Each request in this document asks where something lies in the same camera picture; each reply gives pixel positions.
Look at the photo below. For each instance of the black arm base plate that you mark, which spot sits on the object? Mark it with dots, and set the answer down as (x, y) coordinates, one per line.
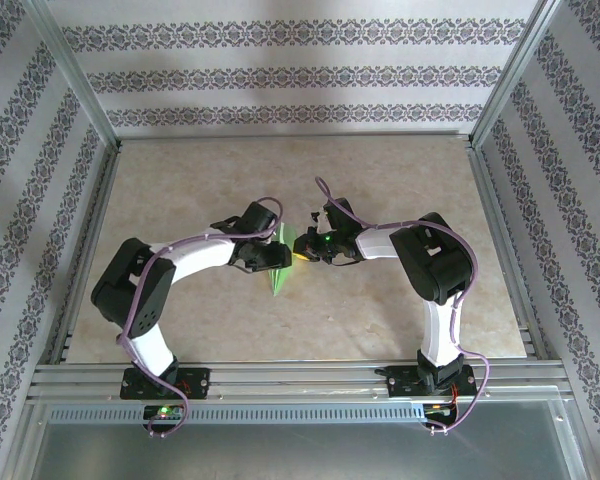
(400, 385)
(200, 382)

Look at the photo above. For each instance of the controller board with orange plug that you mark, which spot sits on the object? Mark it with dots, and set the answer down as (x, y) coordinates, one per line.
(437, 410)

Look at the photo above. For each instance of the green paper sheet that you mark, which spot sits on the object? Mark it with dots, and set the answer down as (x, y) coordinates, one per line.
(281, 280)

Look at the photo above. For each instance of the thin aluminium rail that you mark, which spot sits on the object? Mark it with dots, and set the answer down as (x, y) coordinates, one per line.
(295, 136)

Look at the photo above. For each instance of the aluminium side rail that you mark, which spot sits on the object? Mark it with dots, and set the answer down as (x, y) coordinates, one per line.
(499, 225)
(95, 225)

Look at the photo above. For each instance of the grey sheet metal panel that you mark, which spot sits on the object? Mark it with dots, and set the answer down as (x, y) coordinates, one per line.
(300, 455)

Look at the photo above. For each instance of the controller board with green light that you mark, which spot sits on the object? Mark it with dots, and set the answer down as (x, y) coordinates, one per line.
(164, 413)

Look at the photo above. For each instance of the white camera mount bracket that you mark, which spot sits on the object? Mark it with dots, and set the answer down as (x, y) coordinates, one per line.
(316, 224)

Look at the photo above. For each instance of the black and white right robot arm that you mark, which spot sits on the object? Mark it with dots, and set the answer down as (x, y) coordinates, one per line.
(430, 260)

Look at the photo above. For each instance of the wide aluminium mounting rail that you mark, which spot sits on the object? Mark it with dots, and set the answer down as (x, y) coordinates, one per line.
(300, 382)

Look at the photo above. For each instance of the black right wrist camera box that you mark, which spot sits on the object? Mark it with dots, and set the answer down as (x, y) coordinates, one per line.
(339, 214)

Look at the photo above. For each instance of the aluminium frame post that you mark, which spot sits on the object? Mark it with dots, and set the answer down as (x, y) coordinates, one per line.
(75, 72)
(514, 70)

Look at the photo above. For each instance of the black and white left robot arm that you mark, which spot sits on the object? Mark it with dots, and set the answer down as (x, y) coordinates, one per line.
(130, 295)

